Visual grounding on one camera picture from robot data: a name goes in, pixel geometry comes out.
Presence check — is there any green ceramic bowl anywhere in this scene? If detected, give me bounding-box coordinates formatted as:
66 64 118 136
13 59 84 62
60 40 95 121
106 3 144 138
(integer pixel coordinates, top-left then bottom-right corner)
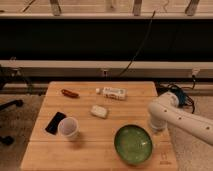
114 124 153 165

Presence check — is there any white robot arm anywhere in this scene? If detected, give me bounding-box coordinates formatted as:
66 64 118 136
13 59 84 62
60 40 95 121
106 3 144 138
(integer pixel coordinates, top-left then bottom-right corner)
148 92 213 146

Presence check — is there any white soap bar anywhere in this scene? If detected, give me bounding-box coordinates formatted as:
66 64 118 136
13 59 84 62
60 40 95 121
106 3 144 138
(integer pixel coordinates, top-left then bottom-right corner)
91 105 108 118

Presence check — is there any red brown sausage toy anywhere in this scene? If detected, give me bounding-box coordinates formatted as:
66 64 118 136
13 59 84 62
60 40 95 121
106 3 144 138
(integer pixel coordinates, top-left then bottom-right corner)
61 89 79 98

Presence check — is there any black smartphone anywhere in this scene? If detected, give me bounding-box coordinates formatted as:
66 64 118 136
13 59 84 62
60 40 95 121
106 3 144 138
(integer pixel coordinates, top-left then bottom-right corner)
45 112 66 135

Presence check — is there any black floor cable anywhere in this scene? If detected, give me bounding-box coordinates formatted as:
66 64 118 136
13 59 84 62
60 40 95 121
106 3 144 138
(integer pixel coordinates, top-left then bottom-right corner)
156 74 198 114

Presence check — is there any black hanging cable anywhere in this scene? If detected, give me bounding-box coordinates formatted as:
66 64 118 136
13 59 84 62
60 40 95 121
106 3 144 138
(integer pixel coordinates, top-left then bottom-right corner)
118 9 157 78

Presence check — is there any white wall socket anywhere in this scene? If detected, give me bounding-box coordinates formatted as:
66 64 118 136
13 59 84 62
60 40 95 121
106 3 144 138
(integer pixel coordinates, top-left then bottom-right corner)
192 68 200 76

